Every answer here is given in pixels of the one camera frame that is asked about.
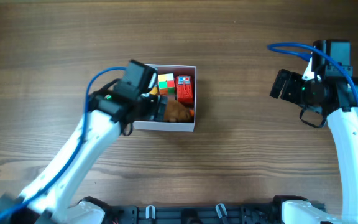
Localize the yellow duck toy blue hat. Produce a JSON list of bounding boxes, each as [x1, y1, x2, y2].
[[149, 86, 158, 95]]

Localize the brown plush bear with orange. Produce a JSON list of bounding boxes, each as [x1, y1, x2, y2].
[[163, 99, 195, 123]]

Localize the colourful puzzle cube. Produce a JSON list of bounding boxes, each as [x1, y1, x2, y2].
[[158, 73, 175, 95]]

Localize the red toy truck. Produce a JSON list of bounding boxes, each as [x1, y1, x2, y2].
[[175, 75, 193, 105]]

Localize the white cardboard box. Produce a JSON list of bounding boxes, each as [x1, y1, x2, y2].
[[134, 64, 197, 132]]

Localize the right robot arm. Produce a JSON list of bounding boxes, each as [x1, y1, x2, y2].
[[270, 69, 358, 223]]

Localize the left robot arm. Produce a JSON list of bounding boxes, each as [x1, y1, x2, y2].
[[0, 79, 167, 223]]

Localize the right blue cable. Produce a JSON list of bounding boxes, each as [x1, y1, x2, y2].
[[267, 42, 358, 194]]

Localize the blue cable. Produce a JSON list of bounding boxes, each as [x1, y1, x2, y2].
[[0, 66, 127, 224], [267, 42, 358, 194]]

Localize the left blue cable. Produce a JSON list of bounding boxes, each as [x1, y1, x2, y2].
[[0, 66, 127, 224]]

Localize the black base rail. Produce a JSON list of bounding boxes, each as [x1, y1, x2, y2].
[[82, 195, 308, 224]]

